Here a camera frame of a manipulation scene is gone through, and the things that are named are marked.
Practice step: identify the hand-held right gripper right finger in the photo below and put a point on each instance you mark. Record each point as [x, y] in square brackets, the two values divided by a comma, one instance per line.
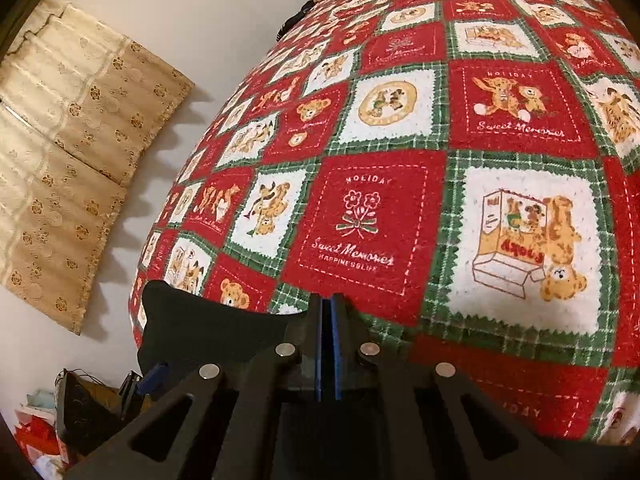
[336, 347]

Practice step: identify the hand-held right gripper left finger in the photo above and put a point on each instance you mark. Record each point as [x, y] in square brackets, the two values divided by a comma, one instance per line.
[321, 347]

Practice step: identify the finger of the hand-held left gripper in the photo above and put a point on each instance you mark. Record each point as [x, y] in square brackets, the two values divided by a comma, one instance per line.
[152, 376]
[129, 389]

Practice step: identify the black pants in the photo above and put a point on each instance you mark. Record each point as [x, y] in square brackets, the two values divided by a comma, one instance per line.
[200, 325]

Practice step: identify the pale paper stack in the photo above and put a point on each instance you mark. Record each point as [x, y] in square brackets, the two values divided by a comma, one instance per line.
[37, 402]

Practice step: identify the red paper bag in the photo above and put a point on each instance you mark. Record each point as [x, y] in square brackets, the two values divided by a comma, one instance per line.
[40, 440]

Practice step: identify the beige floral curtain panel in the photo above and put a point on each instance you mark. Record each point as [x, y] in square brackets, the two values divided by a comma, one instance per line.
[100, 95]
[50, 230]

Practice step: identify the red bear printed blanket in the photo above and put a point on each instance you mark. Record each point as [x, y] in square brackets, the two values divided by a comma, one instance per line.
[450, 110]

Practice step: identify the black object beside bed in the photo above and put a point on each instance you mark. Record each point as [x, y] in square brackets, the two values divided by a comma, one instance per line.
[292, 21]

